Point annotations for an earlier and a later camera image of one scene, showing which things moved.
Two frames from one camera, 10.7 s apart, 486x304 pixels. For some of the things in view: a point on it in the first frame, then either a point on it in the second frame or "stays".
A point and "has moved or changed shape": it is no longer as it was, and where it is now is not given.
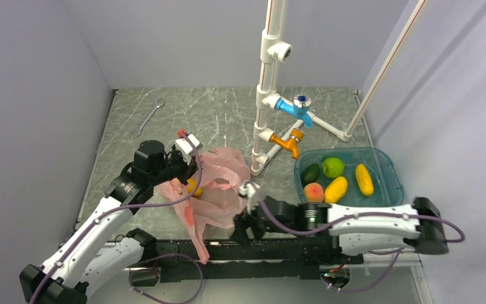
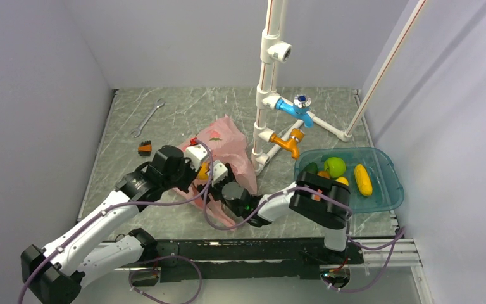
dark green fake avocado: (310, 174) stays
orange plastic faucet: (290, 144) stays
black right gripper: (241, 221) to (212, 190)
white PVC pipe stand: (273, 49) stays
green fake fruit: (333, 168) stays
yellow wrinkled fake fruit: (364, 180) stays
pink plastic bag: (222, 173) has moved or changed shape
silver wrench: (157, 104) stays
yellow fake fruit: (192, 185) has moved or changed shape
